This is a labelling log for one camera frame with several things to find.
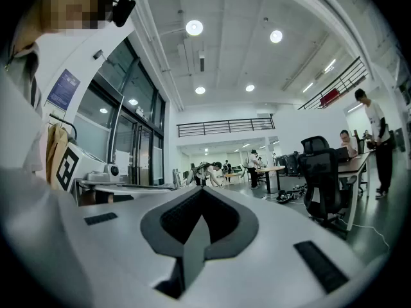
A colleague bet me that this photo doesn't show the black-framed glass doors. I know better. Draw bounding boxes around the black-framed glass doors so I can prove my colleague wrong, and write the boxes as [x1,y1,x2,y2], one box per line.
[73,37,166,185]

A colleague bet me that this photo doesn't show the black mezzanine railing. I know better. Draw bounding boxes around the black mezzanine railing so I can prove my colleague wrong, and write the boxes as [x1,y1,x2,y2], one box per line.
[298,56,369,110]
[176,117,276,137]

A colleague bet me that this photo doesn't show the black head-worn camera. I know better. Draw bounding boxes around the black head-worn camera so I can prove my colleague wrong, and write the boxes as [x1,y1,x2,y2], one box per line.
[110,0,137,28]

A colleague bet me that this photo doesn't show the person's grey shirt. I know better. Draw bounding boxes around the person's grey shirt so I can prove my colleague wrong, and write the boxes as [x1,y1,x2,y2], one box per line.
[0,42,49,185]

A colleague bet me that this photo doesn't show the black open equipment case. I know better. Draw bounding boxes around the black open equipment case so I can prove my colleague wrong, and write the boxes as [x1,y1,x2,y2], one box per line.
[275,189,301,205]

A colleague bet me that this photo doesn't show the black shoulder strap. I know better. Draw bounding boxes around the black shoulder strap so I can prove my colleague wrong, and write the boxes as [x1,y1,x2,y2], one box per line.
[30,75,43,108]

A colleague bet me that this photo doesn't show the blue wall poster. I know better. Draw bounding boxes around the blue wall poster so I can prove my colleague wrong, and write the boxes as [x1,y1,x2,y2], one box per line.
[46,68,82,111]

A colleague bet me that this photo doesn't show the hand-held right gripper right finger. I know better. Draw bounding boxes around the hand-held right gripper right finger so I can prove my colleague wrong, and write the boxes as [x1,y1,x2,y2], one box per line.
[182,186,385,308]

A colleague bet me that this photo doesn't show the black laptop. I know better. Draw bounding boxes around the black laptop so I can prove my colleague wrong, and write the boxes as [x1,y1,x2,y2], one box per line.
[333,146,351,163]

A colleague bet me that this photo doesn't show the person's head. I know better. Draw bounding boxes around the person's head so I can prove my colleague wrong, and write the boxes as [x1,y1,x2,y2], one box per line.
[30,0,114,37]

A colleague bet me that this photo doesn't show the black mesh office chair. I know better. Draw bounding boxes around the black mesh office chair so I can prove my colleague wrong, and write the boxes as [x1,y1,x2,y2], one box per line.
[297,135,359,229]

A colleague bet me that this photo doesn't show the black equipment crates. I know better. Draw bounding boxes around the black equipment crates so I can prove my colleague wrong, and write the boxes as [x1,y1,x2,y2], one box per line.
[275,152,301,176]

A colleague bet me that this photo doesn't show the red hanging banner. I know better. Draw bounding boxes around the red hanging banner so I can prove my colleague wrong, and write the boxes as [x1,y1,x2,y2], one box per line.
[319,88,341,108]

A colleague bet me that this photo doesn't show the white power cable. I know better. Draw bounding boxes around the white power cable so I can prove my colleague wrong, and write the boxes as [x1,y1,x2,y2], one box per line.
[345,216,391,248]

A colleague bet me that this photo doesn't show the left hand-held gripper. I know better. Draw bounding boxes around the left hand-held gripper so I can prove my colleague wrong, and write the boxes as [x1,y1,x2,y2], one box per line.
[55,139,177,196]

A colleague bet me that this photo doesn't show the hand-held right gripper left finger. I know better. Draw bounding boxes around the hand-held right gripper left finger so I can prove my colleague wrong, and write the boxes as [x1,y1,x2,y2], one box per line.
[64,186,206,308]

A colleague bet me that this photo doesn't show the white office desk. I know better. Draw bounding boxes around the white office desk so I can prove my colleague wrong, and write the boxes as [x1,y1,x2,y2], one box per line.
[337,151,376,232]

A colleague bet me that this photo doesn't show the black coat rack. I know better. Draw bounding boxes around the black coat rack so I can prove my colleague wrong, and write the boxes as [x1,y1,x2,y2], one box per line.
[48,113,78,141]

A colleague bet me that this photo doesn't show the round wooden table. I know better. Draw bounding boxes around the round wooden table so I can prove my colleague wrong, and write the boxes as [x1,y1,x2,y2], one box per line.
[255,165,286,194]

